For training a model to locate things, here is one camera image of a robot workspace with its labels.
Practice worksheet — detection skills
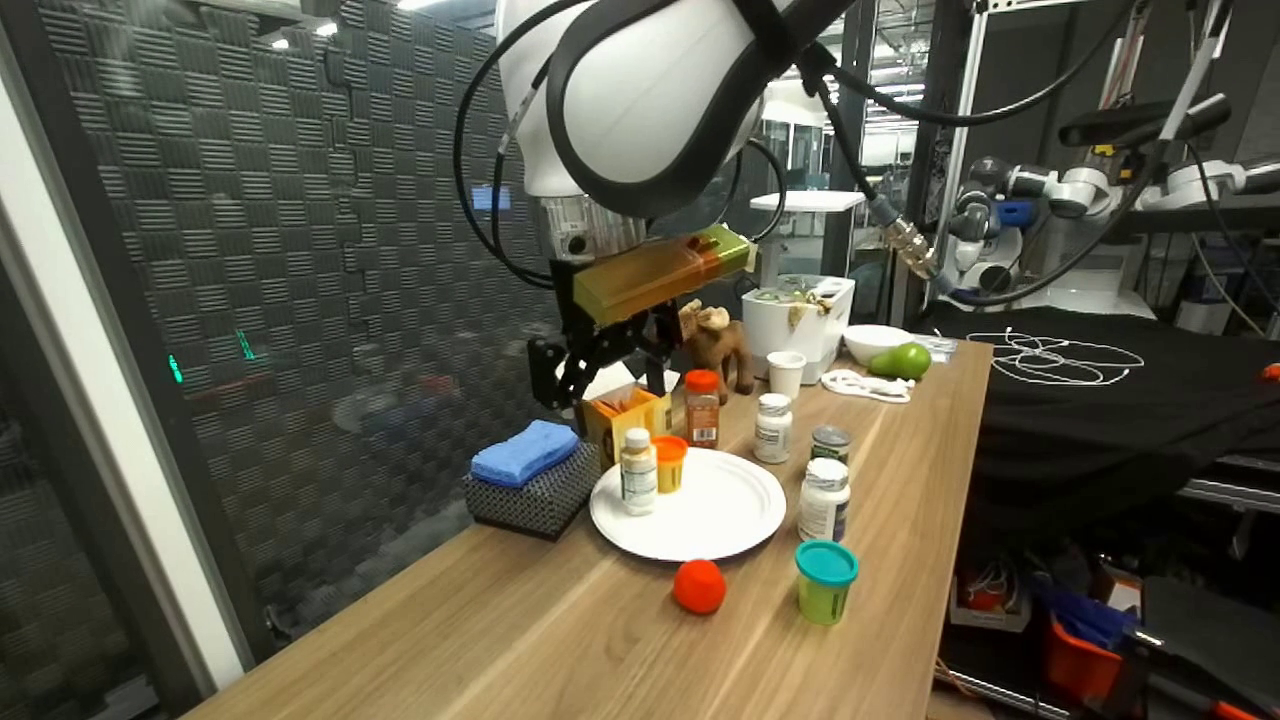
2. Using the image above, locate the grey foam block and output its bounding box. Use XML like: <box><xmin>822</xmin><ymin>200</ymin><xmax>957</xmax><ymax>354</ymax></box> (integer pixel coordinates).
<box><xmin>463</xmin><ymin>445</ymin><xmax>600</xmax><ymax>541</ymax></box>

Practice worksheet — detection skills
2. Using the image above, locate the small white pill bottle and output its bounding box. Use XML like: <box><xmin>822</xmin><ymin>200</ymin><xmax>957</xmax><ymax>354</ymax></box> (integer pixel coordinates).
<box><xmin>619</xmin><ymin>429</ymin><xmax>657</xmax><ymax>516</ymax></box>

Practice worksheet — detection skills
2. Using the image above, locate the brown plush moose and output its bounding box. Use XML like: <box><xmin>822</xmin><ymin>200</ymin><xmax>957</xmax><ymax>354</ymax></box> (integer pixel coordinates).
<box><xmin>679</xmin><ymin>299</ymin><xmax>753</xmax><ymax>395</ymax></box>

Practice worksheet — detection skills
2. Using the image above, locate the white paper cup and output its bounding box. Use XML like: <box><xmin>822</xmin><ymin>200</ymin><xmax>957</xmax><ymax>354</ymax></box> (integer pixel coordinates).
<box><xmin>766</xmin><ymin>349</ymin><xmax>805</xmax><ymax>395</ymax></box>

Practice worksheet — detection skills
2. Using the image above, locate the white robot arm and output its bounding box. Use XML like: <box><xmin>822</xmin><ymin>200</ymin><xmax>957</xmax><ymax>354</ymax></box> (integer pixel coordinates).
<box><xmin>497</xmin><ymin>0</ymin><xmax>850</xmax><ymax>408</ymax></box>

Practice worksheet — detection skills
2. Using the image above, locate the white coiled cable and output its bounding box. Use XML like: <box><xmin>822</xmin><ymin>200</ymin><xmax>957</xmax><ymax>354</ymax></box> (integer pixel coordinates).
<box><xmin>963</xmin><ymin>324</ymin><xmax>1146</xmax><ymax>394</ymax></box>

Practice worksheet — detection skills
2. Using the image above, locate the green pear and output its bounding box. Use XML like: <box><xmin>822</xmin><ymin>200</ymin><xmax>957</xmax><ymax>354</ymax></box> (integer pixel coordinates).
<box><xmin>867</xmin><ymin>346</ymin><xmax>932</xmax><ymax>379</ymax></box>

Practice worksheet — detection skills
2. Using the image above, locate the white bowl on stand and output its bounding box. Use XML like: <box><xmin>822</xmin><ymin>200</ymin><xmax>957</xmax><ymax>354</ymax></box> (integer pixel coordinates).
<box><xmin>844</xmin><ymin>324</ymin><xmax>909</xmax><ymax>374</ymax></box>

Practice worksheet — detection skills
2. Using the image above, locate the white supplement bottle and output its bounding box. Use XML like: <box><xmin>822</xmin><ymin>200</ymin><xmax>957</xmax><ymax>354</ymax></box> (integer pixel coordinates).
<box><xmin>754</xmin><ymin>394</ymin><xmax>791</xmax><ymax>466</ymax></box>

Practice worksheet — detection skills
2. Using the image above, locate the wrist camera mount block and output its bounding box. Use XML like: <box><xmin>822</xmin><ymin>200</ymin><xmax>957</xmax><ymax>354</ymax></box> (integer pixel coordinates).
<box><xmin>572</xmin><ymin>224</ymin><xmax>754</xmax><ymax>324</ymax></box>

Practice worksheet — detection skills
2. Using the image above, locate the orange lid small cup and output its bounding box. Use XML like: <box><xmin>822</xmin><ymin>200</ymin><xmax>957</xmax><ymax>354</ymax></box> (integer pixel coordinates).
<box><xmin>652</xmin><ymin>437</ymin><xmax>687</xmax><ymax>498</ymax></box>

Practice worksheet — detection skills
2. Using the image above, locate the white paper plate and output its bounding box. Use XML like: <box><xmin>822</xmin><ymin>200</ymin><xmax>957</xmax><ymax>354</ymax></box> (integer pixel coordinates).
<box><xmin>588</xmin><ymin>448</ymin><xmax>786</xmax><ymax>564</ymax></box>

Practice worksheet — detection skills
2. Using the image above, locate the blue label white bottle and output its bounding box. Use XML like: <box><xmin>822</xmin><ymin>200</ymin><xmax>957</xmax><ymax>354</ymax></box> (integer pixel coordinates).
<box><xmin>797</xmin><ymin>456</ymin><xmax>850</xmax><ymax>541</ymax></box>

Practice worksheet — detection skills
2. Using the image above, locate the teal lid green cup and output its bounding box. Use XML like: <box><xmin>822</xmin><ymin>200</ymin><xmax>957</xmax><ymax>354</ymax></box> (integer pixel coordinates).
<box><xmin>797</xmin><ymin>541</ymin><xmax>858</xmax><ymax>624</ymax></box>

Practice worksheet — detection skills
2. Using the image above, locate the open orange cardboard box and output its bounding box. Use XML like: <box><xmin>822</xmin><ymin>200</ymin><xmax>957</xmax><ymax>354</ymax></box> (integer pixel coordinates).
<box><xmin>581</xmin><ymin>386</ymin><xmax>668</xmax><ymax>460</ymax></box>

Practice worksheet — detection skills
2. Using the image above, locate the blue sponge cloth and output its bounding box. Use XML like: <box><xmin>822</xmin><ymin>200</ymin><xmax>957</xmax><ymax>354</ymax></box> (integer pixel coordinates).
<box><xmin>470</xmin><ymin>422</ymin><xmax>581</xmax><ymax>489</ymax></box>

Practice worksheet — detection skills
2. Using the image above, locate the white bin with leaves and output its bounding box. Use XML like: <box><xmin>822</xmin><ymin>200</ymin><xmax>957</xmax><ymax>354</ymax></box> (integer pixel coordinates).
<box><xmin>741</xmin><ymin>276</ymin><xmax>854</xmax><ymax>379</ymax></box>

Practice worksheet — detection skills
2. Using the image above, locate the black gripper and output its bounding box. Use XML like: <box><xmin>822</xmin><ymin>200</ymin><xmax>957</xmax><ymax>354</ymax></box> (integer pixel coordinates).
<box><xmin>528</xmin><ymin>306</ymin><xmax>679</xmax><ymax>414</ymax></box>

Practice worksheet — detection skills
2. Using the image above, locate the orange lid spice jar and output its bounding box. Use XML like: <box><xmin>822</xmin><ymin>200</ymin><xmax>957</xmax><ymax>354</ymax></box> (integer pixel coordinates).
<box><xmin>682</xmin><ymin>370</ymin><xmax>718</xmax><ymax>448</ymax></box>

